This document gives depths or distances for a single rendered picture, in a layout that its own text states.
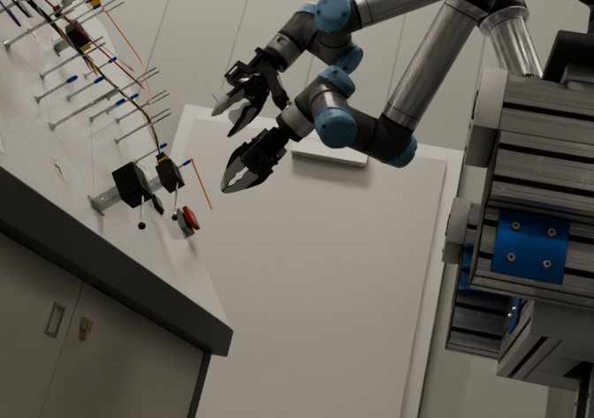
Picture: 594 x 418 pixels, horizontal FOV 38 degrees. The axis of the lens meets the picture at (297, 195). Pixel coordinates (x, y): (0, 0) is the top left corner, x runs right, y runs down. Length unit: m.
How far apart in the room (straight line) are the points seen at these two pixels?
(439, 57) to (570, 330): 0.67
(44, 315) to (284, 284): 2.38
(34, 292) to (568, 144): 0.84
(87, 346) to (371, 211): 2.42
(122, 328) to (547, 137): 0.90
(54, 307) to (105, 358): 0.21
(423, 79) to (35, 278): 0.80
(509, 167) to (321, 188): 2.81
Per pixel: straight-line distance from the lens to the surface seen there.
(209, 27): 4.42
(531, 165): 1.13
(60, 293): 1.50
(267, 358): 3.71
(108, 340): 1.65
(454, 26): 1.69
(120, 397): 1.73
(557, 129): 1.16
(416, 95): 1.69
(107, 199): 1.56
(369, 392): 3.66
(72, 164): 1.59
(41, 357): 1.49
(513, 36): 1.99
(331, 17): 1.83
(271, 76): 1.95
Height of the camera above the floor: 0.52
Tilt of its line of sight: 19 degrees up
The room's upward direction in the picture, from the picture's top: 14 degrees clockwise
